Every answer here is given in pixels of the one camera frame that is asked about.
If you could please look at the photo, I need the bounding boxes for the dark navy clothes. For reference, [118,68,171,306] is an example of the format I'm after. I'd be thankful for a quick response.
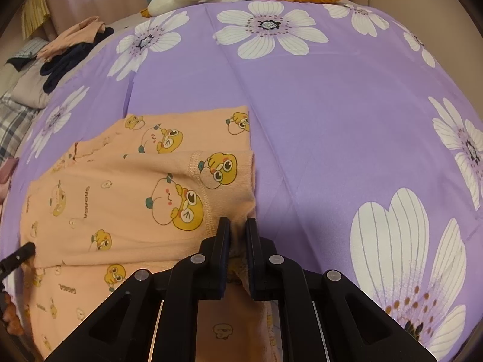
[41,26,114,94]

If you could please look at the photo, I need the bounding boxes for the folded orange clothes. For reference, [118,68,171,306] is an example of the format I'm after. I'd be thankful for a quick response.
[37,16,110,60]

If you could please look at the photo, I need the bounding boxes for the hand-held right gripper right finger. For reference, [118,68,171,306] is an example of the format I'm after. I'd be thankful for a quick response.
[245,218,435,362]

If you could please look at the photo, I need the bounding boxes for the striped pillow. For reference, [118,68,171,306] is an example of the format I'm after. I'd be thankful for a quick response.
[5,38,50,71]

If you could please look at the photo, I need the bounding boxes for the orange cartoon print shirt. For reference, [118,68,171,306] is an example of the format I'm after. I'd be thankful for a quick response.
[19,106,280,362]

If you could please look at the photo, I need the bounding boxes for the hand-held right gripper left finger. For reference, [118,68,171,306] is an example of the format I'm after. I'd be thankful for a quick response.
[44,217,232,362]

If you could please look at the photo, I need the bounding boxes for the grey pillow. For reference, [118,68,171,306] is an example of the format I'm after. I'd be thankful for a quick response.
[11,58,54,108]

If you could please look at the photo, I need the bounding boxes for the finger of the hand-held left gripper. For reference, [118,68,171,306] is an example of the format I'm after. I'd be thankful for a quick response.
[0,243,37,277]

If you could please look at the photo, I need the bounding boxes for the yellow pleated cloth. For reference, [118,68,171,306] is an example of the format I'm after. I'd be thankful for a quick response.
[21,0,51,40]

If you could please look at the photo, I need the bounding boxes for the purple floral blanket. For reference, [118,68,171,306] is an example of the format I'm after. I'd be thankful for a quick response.
[0,0,483,362]

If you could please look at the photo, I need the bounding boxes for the plaid quilt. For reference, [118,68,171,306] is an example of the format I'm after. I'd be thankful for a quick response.
[0,92,39,159]

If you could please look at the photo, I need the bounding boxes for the crumpled pink garment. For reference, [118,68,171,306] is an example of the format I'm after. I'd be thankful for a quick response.
[0,157,19,201]

